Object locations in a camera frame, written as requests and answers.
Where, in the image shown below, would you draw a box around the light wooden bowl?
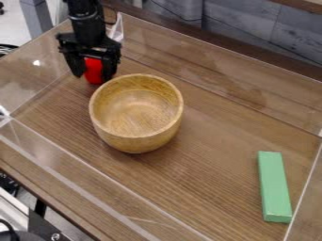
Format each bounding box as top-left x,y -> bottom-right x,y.
90,73 -> 183,153

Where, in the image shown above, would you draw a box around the grey post in background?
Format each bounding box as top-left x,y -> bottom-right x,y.
19,0 -> 54,39

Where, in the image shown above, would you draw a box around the clear acrylic corner bracket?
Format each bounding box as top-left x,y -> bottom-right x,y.
106,13 -> 123,42

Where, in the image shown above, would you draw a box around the green rectangular block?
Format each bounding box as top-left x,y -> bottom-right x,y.
258,151 -> 293,223

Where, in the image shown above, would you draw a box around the clear acrylic tray walls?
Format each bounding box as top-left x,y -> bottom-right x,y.
0,16 -> 322,241

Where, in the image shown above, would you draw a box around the black clamp under table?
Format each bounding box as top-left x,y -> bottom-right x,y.
0,172 -> 72,241

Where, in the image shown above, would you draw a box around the red plush fruit green leaf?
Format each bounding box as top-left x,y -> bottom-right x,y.
84,58 -> 103,85

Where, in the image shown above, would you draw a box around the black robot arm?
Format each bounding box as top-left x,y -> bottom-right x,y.
55,0 -> 122,82

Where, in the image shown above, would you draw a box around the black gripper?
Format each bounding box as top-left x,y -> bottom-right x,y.
55,32 -> 122,82

